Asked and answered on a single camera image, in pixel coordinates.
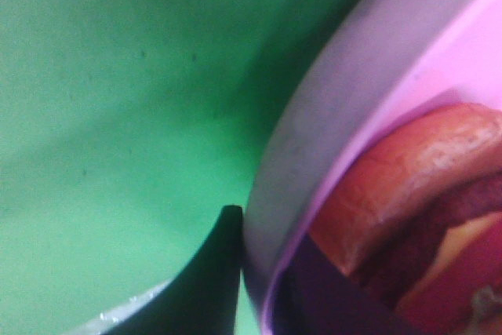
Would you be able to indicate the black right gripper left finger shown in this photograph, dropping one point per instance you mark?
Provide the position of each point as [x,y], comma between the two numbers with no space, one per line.
[203,298]

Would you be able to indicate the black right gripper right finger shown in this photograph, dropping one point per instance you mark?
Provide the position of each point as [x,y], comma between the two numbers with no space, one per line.
[313,297]

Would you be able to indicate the burger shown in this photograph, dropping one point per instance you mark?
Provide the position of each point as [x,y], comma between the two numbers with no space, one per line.
[415,222]

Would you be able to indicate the pink plate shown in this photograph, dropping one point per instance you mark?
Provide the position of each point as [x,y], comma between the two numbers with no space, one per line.
[388,62]

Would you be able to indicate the green table mat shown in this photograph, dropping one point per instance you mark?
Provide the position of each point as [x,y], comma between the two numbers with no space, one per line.
[125,126]

